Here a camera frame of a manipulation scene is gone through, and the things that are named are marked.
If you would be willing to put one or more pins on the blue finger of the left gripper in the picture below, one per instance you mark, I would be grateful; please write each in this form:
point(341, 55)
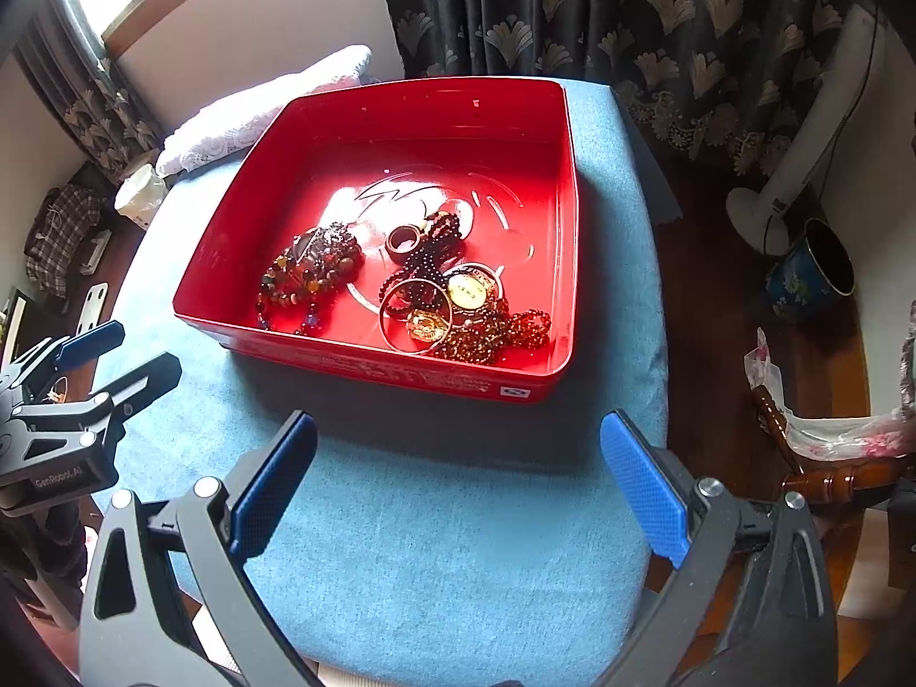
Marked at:
point(77, 351)
point(134, 391)

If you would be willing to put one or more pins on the blue table cloth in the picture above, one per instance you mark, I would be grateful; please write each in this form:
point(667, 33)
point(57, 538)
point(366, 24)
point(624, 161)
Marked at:
point(435, 540)

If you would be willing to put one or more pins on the silver wire hoop bangle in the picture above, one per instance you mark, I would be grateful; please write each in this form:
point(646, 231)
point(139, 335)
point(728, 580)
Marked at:
point(472, 286)

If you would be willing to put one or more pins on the white bathroom scale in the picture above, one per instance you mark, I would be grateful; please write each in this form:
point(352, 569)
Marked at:
point(92, 307)

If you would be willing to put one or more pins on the blue patterned pot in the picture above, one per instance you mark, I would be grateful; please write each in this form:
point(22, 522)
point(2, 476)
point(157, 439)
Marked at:
point(816, 273)

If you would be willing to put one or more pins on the red tin box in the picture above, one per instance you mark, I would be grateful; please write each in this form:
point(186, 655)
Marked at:
point(349, 192)

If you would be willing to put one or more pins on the plaid cloth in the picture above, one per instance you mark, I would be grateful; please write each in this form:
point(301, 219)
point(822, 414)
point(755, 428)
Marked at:
point(68, 214)

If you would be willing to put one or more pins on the white folded towel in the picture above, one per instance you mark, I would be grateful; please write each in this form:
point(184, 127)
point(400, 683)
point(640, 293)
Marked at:
point(236, 121)

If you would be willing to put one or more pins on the gold filigree pendant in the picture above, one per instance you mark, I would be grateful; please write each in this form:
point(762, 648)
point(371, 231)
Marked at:
point(427, 328)

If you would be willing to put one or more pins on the dark patterned curtain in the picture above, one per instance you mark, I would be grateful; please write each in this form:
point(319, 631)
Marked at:
point(728, 80)

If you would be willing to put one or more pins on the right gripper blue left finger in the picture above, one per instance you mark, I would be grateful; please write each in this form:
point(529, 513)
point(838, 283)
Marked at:
point(262, 484)

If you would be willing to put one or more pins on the wooden chair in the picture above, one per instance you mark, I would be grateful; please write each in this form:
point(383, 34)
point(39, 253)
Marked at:
point(827, 483)

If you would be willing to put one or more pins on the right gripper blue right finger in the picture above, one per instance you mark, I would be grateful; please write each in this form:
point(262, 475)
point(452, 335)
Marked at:
point(660, 509)

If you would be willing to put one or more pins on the thin silver bangle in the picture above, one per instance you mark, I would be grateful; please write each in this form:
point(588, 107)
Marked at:
point(399, 301)

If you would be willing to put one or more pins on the white standing fan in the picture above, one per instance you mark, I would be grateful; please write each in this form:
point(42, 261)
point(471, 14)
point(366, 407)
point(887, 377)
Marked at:
point(758, 217)

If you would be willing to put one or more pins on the white waste bin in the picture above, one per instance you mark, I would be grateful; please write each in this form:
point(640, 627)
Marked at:
point(140, 196)

